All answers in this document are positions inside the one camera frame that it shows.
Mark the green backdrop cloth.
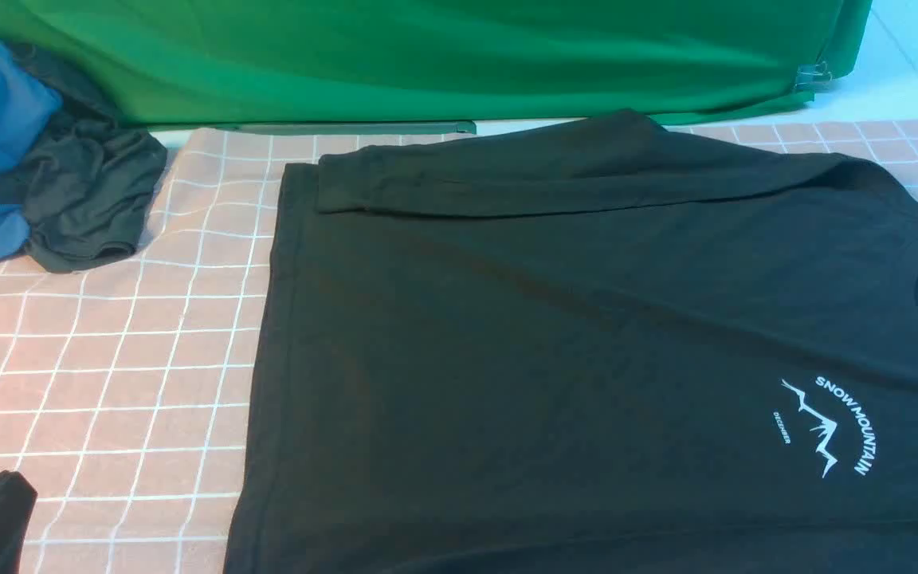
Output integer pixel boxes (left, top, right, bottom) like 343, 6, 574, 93
0, 1, 872, 126

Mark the dark gray crumpled garment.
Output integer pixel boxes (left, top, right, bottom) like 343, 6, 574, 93
0, 42, 168, 273

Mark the gray long-sleeved shirt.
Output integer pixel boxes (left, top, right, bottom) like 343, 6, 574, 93
225, 110, 918, 573

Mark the pink grid tablecloth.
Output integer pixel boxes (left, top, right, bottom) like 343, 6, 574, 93
0, 121, 918, 573

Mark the metal binder clip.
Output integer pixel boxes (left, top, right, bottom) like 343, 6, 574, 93
794, 61, 834, 93

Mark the gray bar under backdrop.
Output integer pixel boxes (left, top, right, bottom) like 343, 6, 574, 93
211, 120, 477, 136

